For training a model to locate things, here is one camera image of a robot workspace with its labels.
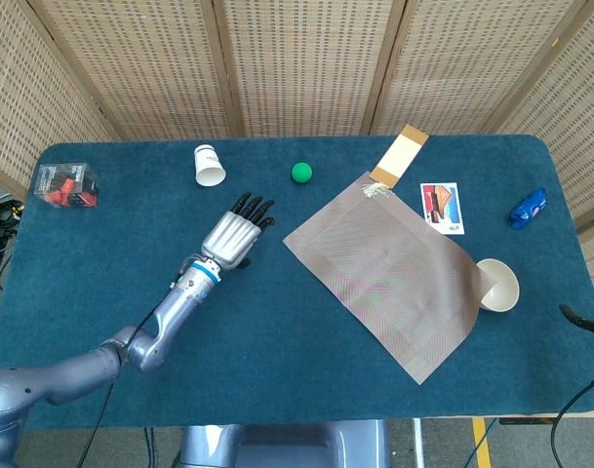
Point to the white paper cup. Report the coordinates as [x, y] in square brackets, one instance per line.
[209, 168]

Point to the clear box with red item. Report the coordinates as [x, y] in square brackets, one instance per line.
[65, 185]

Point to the woven rattan screen panel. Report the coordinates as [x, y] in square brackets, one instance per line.
[579, 97]
[145, 68]
[28, 97]
[472, 63]
[301, 63]

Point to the beige round bowl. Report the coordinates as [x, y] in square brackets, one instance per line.
[501, 292]

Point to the beige brown tasselled bookmark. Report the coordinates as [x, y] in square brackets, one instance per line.
[401, 151]

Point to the blue-gray robot torso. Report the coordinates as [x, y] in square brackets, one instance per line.
[277, 448]

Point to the left blue-gray robot arm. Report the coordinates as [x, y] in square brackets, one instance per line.
[170, 317]

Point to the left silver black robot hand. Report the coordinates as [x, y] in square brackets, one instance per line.
[230, 236]

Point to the red blue picture postcard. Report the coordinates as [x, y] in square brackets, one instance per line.
[443, 207]

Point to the gray woven placemat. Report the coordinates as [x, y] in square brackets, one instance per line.
[389, 273]

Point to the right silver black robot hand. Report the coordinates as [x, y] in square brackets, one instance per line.
[586, 325]

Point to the black yellow floor device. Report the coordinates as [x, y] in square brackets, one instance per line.
[6, 212]

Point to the green ball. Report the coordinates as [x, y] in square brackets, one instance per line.
[302, 172]

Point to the blue snack packet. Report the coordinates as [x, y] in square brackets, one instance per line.
[528, 208]

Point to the white table leg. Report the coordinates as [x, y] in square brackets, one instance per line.
[418, 443]

